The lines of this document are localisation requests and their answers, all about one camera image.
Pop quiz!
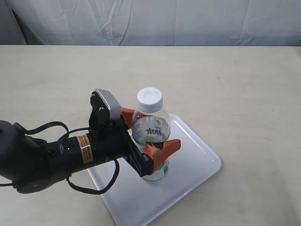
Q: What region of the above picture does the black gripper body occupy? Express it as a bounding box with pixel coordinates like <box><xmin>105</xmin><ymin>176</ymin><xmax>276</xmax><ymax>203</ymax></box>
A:
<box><xmin>88</xmin><ymin>117</ymin><xmax>153</xmax><ymax>177</ymax></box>

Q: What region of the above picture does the clear plastic drink bottle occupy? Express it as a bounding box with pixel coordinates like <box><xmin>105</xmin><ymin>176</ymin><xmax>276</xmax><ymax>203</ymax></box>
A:
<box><xmin>131</xmin><ymin>87</ymin><xmax>171</xmax><ymax>184</ymax></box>

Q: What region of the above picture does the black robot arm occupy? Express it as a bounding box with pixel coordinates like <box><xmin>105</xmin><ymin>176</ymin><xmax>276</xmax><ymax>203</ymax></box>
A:
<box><xmin>0</xmin><ymin>107</ymin><xmax>181</xmax><ymax>195</ymax></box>

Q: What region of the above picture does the white rectangular plastic tray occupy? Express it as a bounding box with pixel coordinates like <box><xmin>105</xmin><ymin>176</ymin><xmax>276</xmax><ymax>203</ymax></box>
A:
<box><xmin>101</xmin><ymin>114</ymin><xmax>222</xmax><ymax>226</ymax></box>

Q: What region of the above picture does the grey wrinkled backdrop cloth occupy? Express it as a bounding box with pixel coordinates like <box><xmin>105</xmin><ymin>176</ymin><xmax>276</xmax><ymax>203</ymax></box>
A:
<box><xmin>0</xmin><ymin>0</ymin><xmax>301</xmax><ymax>46</ymax></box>

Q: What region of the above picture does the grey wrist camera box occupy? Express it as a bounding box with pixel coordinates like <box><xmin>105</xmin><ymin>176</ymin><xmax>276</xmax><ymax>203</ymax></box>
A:
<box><xmin>95</xmin><ymin>88</ymin><xmax>121</xmax><ymax>121</ymax></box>

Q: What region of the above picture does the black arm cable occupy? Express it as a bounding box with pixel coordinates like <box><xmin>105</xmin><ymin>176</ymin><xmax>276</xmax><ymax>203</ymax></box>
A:
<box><xmin>22</xmin><ymin>121</ymin><xmax>120</xmax><ymax>195</ymax></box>

